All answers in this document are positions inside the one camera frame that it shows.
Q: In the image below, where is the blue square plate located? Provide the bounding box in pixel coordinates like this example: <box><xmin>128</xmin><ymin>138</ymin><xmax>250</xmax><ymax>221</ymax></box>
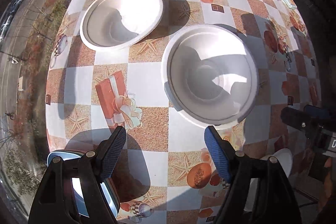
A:
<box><xmin>47</xmin><ymin>150</ymin><xmax>120</xmax><ymax>217</ymax></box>

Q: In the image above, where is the white paper bowl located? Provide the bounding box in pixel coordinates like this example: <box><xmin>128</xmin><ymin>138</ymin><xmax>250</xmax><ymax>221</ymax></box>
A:
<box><xmin>244</xmin><ymin>148</ymin><xmax>294</xmax><ymax>216</ymax></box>
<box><xmin>161</xmin><ymin>24</ymin><xmax>259</xmax><ymax>130</ymax></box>
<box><xmin>79</xmin><ymin>0</ymin><xmax>163</xmax><ymax>51</ymax></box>

